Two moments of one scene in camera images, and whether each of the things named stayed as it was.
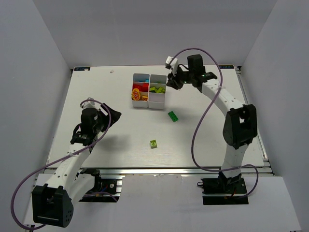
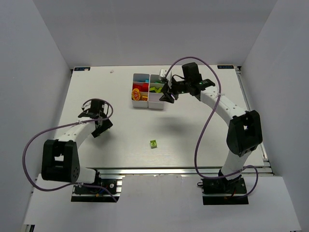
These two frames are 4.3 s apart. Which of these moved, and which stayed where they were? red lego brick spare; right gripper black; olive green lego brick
Moved: right gripper black
Stayed: red lego brick spare; olive green lego brick
